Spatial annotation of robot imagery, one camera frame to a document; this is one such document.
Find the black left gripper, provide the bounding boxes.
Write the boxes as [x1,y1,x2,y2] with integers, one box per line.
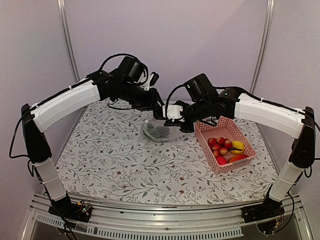
[119,80,163,112]

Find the clear zip top bag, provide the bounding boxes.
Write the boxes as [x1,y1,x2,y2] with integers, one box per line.
[141,118,181,143]

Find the red strawberry toy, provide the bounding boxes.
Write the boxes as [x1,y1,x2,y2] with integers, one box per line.
[216,156,228,166]

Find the yellow lemon toy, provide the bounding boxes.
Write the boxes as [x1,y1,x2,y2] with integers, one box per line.
[230,140,245,155]

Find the dark purple eggplant toy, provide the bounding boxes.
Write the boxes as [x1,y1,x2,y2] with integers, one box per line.
[157,126,171,139]

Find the green cucumber toy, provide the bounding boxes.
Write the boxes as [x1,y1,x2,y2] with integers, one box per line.
[153,130,168,139]

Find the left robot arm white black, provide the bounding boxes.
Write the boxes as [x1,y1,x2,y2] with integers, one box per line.
[21,53,164,217]

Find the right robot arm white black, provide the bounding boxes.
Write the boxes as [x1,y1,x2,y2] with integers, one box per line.
[162,73,318,218]

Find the red yellow peach toy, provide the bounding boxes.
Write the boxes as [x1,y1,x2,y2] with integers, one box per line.
[207,137,217,146]

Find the red yellow apple toy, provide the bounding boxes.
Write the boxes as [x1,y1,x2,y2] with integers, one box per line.
[216,137,226,146]

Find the small red peach toy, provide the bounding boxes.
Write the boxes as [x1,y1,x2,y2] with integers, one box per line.
[219,147,229,156]

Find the pink perforated plastic basket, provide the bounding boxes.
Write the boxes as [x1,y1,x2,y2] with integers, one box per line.
[194,116,257,175]

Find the floral patterned tablecloth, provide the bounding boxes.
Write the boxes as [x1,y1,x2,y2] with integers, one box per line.
[56,101,277,205]

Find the orange red mango toy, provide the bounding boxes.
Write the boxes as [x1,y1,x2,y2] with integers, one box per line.
[228,154,248,163]

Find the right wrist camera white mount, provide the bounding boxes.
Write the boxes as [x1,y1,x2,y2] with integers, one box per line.
[162,100,189,122]

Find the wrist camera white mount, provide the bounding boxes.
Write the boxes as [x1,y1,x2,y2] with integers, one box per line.
[142,72,159,91]
[162,100,189,122]

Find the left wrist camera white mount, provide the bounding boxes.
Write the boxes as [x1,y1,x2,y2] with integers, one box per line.
[142,72,159,91]

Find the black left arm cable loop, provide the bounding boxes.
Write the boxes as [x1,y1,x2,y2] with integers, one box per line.
[99,52,137,73]

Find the front aluminium rail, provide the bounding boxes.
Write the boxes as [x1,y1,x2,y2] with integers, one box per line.
[21,193,314,240]

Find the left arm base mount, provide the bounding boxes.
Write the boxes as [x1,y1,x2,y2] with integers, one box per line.
[48,196,93,223]

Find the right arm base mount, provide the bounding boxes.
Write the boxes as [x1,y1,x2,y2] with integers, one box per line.
[241,197,285,235]

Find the left aluminium frame post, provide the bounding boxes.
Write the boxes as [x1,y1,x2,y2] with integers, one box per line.
[56,0,80,83]

